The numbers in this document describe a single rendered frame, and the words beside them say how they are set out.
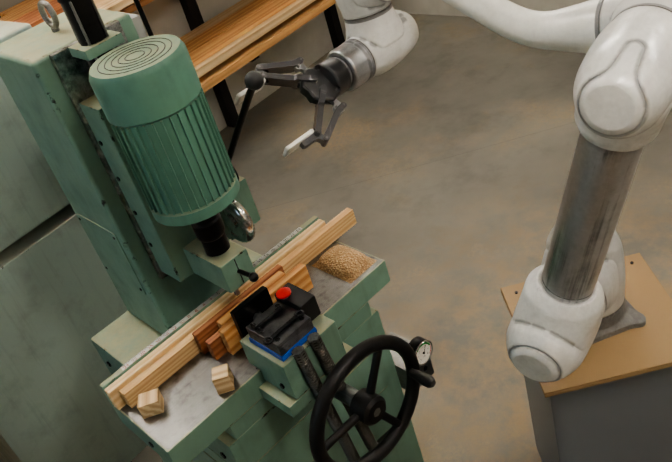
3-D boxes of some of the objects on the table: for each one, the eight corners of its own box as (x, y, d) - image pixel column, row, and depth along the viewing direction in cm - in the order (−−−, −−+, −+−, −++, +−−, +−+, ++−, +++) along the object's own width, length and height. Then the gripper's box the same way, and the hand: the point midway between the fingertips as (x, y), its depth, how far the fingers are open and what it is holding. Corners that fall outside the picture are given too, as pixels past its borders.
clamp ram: (266, 358, 153) (252, 325, 148) (243, 344, 158) (229, 312, 153) (299, 330, 157) (286, 297, 152) (275, 317, 162) (262, 284, 157)
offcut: (218, 395, 149) (211, 381, 147) (218, 381, 152) (211, 367, 150) (234, 390, 149) (228, 376, 147) (233, 376, 152) (227, 362, 150)
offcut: (144, 405, 152) (137, 394, 150) (164, 398, 152) (158, 387, 150) (143, 419, 149) (137, 408, 147) (164, 412, 149) (157, 401, 147)
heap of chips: (350, 283, 166) (347, 273, 164) (311, 266, 174) (308, 256, 173) (377, 260, 170) (374, 250, 168) (337, 244, 178) (334, 234, 177)
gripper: (376, 126, 156) (300, 183, 146) (293, 40, 160) (213, 90, 149) (388, 106, 150) (310, 164, 139) (301, 17, 153) (219, 67, 143)
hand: (264, 123), depth 145 cm, fingers open, 13 cm apart
